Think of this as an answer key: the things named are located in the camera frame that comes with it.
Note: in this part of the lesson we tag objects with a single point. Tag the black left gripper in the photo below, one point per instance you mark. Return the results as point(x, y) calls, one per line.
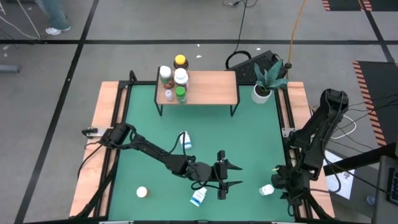
point(203, 171)

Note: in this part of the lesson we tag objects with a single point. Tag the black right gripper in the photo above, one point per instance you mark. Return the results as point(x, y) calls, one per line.
point(289, 183)

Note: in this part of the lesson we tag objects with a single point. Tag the large white bottle blue label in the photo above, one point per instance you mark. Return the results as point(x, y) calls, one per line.
point(198, 196)

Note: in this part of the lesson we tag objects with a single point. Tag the small white bottle blue label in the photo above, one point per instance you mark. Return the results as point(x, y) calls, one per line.
point(187, 141)

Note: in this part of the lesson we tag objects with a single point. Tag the orange pill bottle white cap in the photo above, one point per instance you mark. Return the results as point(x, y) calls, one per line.
point(141, 192)

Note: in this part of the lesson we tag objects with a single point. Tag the small translucent white bottle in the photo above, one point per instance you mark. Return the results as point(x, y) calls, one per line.
point(168, 94)

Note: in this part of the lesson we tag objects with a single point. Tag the white bottle maroon label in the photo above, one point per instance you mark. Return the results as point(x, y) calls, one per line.
point(181, 74)

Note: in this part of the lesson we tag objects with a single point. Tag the amber bottle yellow cap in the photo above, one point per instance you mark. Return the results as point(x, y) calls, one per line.
point(180, 59)

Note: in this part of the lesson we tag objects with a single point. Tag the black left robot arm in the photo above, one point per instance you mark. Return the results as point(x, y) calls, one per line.
point(155, 152)

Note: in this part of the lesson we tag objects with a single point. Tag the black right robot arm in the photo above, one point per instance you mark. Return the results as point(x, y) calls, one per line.
point(323, 124)

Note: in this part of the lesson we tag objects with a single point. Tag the green table mat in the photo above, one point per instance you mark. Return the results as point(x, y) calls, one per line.
point(248, 133)

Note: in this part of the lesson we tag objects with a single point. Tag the white paper sheet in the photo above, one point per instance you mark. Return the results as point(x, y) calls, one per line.
point(340, 183)

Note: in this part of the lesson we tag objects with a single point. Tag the black desk edge bar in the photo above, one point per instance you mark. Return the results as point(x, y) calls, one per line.
point(357, 161)

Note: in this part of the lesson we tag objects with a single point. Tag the white round plant pot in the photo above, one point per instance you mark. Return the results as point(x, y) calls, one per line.
point(258, 98)

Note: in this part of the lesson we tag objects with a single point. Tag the grey cabinet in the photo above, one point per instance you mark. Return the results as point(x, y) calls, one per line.
point(382, 193)

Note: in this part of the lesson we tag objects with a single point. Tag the green snake plant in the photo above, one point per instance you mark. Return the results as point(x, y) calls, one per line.
point(270, 77)

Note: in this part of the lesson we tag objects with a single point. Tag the black keyboard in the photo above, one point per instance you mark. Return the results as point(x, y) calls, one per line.
point(248, 71)

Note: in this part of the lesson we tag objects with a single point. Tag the black mat striped edge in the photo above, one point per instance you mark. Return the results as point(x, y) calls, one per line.
point(382, 81)
point(345, 4)

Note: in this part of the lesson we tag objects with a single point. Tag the person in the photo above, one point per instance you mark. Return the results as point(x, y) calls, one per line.
point(57, 15)

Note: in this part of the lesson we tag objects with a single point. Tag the grey flat floor object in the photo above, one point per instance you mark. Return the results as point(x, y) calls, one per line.
point(9, 68)

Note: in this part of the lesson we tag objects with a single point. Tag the wooden shelf black metal frame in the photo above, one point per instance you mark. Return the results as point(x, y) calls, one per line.
point(211, 90)

